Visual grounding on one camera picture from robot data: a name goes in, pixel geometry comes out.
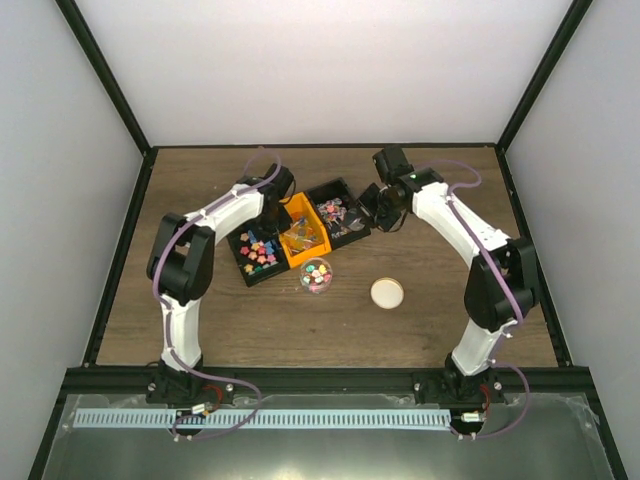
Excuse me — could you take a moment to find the black bin with star candies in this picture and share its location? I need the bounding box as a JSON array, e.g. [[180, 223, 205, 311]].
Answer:
[[226, 220, 290, 287]]

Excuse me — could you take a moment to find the metal scoop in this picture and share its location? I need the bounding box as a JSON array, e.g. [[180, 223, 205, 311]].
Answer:
[[341, 208, 370, 232]]

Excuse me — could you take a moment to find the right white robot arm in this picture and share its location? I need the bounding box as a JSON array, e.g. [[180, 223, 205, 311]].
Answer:
[[360, 146, 540, 403]]

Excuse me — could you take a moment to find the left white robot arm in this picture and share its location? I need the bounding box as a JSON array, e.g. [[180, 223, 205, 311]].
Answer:
[[147, 162, 294, 404]]

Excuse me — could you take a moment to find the yellow bin with lollipops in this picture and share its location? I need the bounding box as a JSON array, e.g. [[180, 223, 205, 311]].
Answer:
[[279, 192, 331, 268]]

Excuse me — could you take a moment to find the black bin with swirl lollipops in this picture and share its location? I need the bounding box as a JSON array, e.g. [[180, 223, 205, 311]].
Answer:
[[305, 177, 371, 250]]

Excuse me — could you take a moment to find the clear plastic jar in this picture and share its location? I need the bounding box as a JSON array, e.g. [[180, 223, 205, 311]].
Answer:
[[299, 257, 333, 294]]

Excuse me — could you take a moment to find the round white jar lid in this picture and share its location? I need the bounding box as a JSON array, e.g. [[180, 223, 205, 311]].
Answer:
[[370, 277, 404, 310]]

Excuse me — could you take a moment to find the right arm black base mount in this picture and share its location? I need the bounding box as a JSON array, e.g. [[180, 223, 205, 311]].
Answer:
[[412, 353, 504, 406]]

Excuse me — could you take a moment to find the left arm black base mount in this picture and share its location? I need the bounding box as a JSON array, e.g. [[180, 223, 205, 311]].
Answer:
[[146, 361, 234, 407]]

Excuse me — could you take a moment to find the black aluminium frame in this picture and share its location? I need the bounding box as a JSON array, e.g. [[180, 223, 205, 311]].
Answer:
[[27, 0, 629, 480]]

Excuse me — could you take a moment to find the light blue slotted cable duct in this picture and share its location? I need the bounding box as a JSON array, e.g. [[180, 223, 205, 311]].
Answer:
[[72, 408, 451, 431]]

